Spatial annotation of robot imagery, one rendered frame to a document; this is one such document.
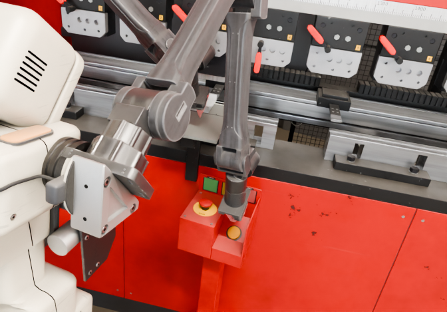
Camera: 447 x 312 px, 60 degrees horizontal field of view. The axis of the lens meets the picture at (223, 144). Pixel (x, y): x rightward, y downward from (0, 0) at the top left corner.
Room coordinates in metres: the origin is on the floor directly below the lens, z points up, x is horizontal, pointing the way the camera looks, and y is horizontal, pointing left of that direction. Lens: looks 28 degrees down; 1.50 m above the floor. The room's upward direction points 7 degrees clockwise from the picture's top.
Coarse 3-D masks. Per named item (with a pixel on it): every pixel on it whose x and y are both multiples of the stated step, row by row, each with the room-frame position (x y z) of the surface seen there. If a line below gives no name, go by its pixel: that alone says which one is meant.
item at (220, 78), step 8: (224, 56) 1.23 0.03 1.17; (208, 64) 1.23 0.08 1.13; (216, 64) 1.23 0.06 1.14; (224, 64) 1.23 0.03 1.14; (200, 72) 1.24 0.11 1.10; (208, 72) 1.23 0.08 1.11; (216, 72) 1.23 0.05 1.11; (224, 72) 1.23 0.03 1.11; (216, 80) 1.24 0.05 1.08; (224, 80) 1.23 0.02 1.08
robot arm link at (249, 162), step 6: (252, 150) 0.90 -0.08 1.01; (246, 156) 0.81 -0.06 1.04; (252, 156) 0.90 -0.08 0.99; (258, 156) 0.92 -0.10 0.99; (246, 162) 0.81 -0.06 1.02; (252, 162) 0.89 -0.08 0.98; (258, 162) 0.91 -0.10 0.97; (222, 168) 0.84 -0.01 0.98; (246, 168) 0.81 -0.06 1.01; (252, 168) 0.87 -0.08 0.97; (234, 174) 0.82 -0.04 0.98; (240, 174) 0.81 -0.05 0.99; (246, 174) 0.81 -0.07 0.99
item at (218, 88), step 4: (208, 80) 1.42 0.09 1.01; (212, 80) 1.42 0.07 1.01; (208, 84) 1.42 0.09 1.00; (212, 84) 1.42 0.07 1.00; (216, 84) 1.41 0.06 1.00; (220, 84) 1.41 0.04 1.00; (224, 84) 1.41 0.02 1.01; (216, 88) 1.36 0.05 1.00; (220, 88) 1.36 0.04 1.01; (224, 88) 1.41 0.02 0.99; (212, 92) 1.31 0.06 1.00; (216, 92) 1.32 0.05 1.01; (220, 92) 1.33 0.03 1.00
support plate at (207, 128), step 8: (216, 104) 1.22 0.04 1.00; (192, 112) 1.12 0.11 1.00; (208, 112) 1.14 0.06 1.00; (216, 112) 1.15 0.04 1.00; (192, 120) 1.07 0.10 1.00; (200, 120) 1.07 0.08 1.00; (208, 120) 1.08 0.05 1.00; (216, 120) 1.09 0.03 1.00; (192, 128) 1.01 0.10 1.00; (200, 128) 1.02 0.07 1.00; (208, 128) 1.02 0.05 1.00; (216, 128) 1.03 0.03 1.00; (184, 136) 0.96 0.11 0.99; (192, 136) 0.96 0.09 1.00; (200, 136) 0.97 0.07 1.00; (208, 136) 0.97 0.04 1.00; (216, 136) 0.98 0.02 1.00
